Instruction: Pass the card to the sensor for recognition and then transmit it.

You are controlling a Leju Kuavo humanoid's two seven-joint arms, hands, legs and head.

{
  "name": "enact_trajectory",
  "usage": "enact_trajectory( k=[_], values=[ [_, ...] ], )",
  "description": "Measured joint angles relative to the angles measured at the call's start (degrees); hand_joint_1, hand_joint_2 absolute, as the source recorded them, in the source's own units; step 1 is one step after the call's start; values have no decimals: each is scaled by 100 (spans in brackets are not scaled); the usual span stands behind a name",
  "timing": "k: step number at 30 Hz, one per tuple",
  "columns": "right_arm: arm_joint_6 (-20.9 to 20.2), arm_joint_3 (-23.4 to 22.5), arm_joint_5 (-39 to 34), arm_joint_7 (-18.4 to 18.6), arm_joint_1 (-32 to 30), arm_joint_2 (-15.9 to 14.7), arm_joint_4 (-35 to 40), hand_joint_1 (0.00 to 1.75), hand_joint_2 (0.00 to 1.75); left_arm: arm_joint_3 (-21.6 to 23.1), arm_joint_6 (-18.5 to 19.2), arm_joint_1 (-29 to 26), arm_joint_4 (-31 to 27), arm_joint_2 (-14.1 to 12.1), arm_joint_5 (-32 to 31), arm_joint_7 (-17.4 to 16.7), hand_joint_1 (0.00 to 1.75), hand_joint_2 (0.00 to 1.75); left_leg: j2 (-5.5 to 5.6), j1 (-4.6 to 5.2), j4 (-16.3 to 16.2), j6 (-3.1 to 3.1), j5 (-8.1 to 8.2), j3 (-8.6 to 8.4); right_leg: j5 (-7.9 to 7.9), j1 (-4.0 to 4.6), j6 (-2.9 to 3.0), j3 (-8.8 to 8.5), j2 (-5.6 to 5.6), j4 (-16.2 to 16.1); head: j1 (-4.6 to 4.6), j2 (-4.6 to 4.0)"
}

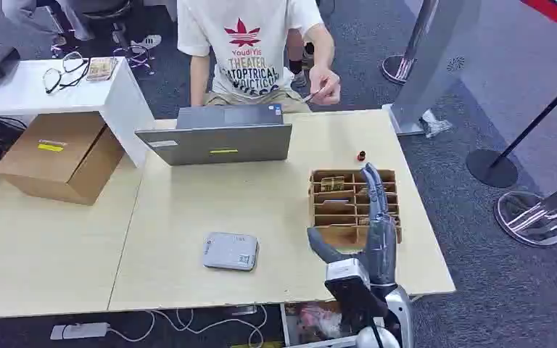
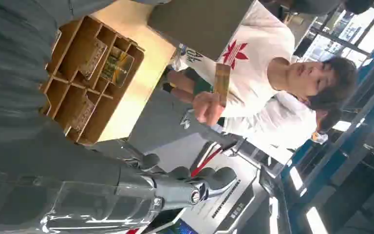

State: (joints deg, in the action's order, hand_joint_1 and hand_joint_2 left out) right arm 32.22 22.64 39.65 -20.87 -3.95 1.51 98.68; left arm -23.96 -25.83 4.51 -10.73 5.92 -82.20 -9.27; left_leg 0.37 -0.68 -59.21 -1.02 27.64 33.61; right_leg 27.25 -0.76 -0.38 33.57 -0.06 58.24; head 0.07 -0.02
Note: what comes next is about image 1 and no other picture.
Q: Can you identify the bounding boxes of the wooden card box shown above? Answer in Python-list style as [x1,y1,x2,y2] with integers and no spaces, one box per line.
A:
[308,167,403,251]

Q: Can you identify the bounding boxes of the chrome stanchion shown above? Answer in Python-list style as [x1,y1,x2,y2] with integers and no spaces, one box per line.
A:
[379,0,441,86]
[493,173,557,248]

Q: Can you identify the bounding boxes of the person's left hand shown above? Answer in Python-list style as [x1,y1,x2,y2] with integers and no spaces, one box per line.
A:
[308,66,342,107]

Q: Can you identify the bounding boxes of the black stanchion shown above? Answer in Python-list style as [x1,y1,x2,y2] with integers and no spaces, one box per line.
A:
[466,66,557,189]

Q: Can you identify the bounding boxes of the white cable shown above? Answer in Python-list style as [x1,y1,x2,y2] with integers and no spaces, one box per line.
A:
[107,304,268,348]

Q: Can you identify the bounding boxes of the brown cardboard box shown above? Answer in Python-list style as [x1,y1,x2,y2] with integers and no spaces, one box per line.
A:
[0,112,125,207]

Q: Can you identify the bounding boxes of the crumpled clear plastic bag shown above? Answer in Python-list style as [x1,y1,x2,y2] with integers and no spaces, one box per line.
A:
[419,109,454,139]

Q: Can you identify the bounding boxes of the black-rimmed glasses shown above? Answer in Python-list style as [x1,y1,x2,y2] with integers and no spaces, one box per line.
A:
[42,51,91,96]

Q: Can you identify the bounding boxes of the white side table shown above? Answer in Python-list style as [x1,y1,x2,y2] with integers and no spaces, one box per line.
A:
[0,57,156,169]

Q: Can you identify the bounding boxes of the person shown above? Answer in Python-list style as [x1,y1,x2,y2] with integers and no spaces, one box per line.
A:
[176,0,342,115]
[1,0,95,48]

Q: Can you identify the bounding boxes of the tall silver pillar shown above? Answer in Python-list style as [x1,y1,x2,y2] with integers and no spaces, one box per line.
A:
[387,0,482,137]

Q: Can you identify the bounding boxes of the white bin with colourful contents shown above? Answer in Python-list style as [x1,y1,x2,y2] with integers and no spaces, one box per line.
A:
[281,301,362,348]

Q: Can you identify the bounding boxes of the stack of brown cards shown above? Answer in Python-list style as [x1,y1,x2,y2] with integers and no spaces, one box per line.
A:
[86,57,119,82]

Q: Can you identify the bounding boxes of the white shoe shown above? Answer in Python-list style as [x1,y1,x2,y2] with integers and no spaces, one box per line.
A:
[130,33,162,52]

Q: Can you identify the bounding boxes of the white power adapter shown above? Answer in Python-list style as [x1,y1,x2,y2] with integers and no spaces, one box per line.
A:
[50,322,111,341]

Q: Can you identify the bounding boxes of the office chair base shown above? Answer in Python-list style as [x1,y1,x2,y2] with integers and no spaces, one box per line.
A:
[80,0,157,76]

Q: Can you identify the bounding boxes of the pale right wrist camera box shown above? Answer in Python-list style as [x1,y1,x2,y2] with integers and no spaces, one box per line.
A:
[325,258,389,322]

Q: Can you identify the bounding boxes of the grey laptop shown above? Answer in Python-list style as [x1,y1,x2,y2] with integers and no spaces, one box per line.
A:
[135,103,293,167]

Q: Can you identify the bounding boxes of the brown printed card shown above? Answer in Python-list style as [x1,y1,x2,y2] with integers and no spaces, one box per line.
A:
[320,176,346,193]

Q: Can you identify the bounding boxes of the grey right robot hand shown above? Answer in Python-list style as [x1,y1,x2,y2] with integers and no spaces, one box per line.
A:
[307,163,400,288]

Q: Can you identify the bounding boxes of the red barrier belt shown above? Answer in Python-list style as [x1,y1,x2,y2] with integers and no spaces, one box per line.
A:
[520,0,557,38]

